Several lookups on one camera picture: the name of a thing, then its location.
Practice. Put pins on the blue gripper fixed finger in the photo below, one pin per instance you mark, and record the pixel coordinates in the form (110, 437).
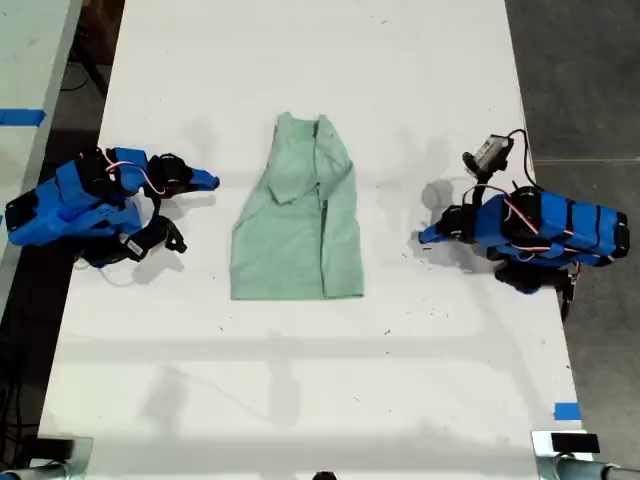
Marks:
(436, 229)
(205, 175)

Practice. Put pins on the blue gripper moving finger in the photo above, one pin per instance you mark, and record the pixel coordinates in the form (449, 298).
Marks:
(437, 239)
(202, 185)

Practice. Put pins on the pale green T-shirt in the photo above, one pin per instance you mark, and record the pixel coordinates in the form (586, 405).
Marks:
(295, 240)

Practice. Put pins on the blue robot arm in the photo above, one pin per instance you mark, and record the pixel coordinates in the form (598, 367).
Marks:
(575, 225)
(75, 200)

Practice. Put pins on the long blue tape strip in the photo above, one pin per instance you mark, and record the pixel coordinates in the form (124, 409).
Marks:
(20, 117)

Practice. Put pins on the pale side table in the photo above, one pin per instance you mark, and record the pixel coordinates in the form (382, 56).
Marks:
(27, 65)

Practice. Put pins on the short blue tape strip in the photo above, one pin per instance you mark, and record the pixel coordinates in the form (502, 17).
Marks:
(567, 411)

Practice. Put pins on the metal clamp plate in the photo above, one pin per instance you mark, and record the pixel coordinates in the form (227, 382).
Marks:
(542, 457)
(80, 455)

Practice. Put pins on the small black box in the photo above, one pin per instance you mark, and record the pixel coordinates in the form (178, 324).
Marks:
(55, 448)
(575, 443)

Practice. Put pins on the small black round object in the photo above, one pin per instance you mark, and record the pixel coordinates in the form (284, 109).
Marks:
(325, 476)

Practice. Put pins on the grey metal pipe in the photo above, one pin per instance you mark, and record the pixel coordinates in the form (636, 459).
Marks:
(590, 471)
(30, 472)

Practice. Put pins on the black camera stalk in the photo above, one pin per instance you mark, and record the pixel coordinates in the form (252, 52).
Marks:
(479, 191)
(159, 206)

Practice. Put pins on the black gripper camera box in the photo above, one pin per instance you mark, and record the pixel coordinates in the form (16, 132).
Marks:
(165, 239)

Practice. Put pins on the grey gripper camera box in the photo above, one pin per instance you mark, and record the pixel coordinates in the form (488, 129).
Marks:
(490, 151)

